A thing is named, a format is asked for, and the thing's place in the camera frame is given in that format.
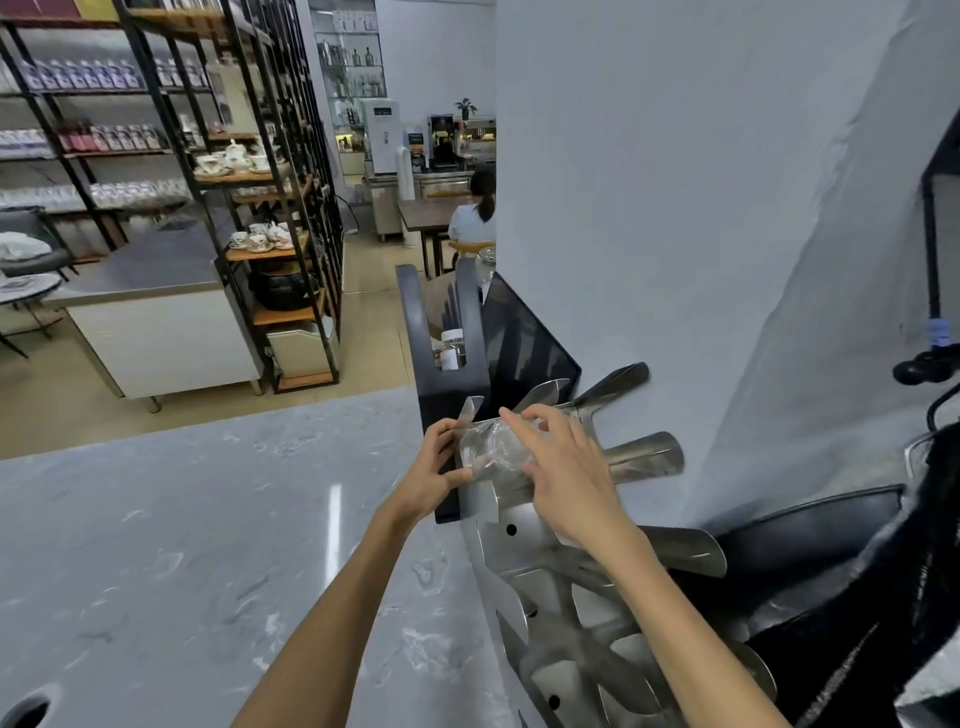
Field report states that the person's left hand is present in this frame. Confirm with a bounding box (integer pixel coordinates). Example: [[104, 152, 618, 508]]
[[387, 418, 474, 527]]

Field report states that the person's right hand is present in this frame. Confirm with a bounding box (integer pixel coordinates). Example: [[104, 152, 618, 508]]
[[498, 404, 640, 553]]

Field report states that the clear drinking glass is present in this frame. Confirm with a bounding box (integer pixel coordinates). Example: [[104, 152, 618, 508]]
[[458, 418, 543, 485]]

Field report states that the person's left forearm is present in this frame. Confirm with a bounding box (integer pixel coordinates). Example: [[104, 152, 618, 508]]
[[231, 501, 423, 728]]

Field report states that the person's right forearm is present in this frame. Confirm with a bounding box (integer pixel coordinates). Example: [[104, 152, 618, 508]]
[[591, 525, 793, 728]]

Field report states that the black flat screen panel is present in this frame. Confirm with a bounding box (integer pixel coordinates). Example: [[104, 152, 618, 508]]
[[480, 271, 583, 421]]

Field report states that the black wooden holder box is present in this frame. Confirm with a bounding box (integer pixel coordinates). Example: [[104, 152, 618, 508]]
[[395, 258, 493, 525]]

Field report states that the stainless steel glass rack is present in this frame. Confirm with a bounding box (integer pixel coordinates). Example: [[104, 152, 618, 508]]
[[452, 362, 779, 728]]

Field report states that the wooden stool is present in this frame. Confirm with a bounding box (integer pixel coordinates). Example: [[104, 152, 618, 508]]
[[447, 239, 497, 270]]

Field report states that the white storage bin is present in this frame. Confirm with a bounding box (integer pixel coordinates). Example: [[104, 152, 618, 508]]
[[265, 318, 339, 381]]

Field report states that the dark wooden table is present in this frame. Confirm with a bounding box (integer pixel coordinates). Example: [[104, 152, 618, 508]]
[[396, 195, 479, 280]]

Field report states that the black cooking pot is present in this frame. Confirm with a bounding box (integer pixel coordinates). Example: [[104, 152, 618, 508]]
[[248, 258, 321, 313]]

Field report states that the black round basin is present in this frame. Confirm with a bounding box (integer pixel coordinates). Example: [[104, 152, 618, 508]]
[[673, 483, 909, 646]]

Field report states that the steel back counter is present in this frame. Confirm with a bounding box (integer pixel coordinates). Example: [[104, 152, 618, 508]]
[[363, 168, 476, 243]]

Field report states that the white cup stack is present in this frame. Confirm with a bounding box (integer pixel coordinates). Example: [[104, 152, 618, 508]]
[[395, 145, 418, 247]]

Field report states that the steel display appliance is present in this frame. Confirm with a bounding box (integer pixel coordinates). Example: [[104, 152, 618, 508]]
[[458, 115, 498, 165]]

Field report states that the group of floral tea cups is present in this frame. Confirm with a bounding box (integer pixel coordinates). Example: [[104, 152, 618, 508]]
[[228, 220, 298, 255]]

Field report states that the black coffee machine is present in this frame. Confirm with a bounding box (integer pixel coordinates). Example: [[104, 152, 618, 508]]
[[426, 113, 461, 171]]

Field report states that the steel-topped white counter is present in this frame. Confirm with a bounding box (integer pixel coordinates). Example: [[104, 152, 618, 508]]
[[43, 208, 268, 414]]

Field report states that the white water dispenser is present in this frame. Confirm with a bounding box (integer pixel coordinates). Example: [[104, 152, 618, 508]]
[[360, 98, 407, 178]]

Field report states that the black pole with blue tag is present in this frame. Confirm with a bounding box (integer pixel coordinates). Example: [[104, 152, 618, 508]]
[[891, 112, 960, 432]]

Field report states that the black metal shelving unit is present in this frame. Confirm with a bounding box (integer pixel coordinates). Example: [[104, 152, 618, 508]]
[[0, 0, 347, 396]]

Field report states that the glass display cabinet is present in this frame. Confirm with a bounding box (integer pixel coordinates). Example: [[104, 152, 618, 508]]
[[309, 0, 388, 155]]

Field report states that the row of clear glasses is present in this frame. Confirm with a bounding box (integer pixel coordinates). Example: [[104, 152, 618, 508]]
[[0, 178, 190, 213]]

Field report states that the round white side table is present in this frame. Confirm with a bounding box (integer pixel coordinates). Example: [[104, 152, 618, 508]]
[[0, 273, 66, 360]]

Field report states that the grey chair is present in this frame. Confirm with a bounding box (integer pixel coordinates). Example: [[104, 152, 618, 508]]
[[0, 207, 78, 280]]

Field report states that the row of pink packets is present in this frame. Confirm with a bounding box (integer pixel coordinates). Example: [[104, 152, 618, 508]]
[[56, 123, 166, 154]]

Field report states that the white cloth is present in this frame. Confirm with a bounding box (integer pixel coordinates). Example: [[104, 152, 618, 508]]
[[0, 231, 54, 263]]

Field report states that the row of purple-label bottles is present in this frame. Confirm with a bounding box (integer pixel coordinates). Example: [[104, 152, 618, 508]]
[[18, 58, 213, 93]]

